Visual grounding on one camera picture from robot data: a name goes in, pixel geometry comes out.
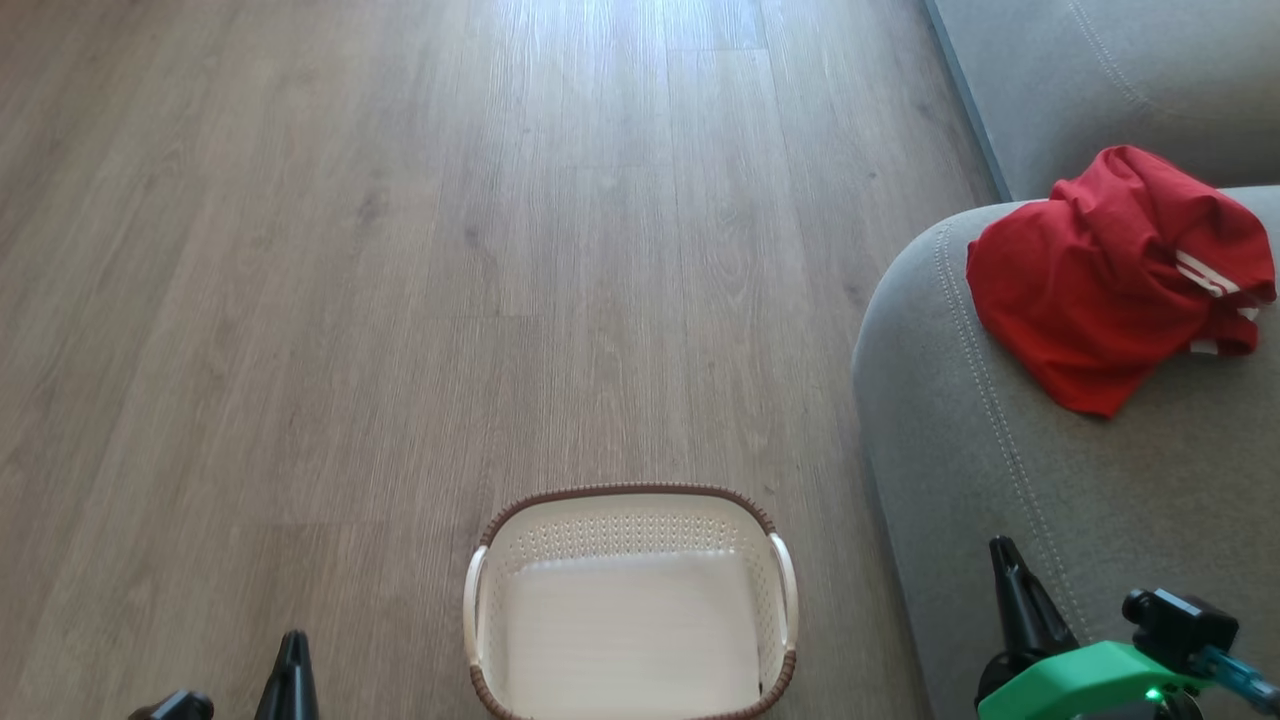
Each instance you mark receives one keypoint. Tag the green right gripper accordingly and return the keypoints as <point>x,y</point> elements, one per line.
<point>1080,685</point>

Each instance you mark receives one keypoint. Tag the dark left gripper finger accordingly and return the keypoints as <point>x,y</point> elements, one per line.
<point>290,685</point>

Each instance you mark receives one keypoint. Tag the red and white shirt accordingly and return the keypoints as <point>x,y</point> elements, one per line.
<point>1100,280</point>

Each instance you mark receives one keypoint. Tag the cream laundry basket brown rim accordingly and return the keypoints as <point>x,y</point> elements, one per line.
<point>630,620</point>

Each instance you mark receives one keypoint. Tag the grey fabric sofa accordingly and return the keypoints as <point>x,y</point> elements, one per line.
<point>1050,500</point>

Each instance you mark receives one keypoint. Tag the grey sofa chaise section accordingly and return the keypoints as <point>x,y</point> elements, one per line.
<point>1120,80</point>

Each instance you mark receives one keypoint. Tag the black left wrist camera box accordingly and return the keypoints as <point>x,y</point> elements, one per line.
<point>175,708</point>

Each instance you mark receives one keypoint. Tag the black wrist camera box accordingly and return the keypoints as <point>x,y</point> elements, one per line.
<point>1180,630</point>
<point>175,708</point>

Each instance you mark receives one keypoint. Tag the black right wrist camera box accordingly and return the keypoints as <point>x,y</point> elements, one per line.
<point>1180,630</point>

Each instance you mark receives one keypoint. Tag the teal right camera plug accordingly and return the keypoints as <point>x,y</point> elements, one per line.
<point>1240,680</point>

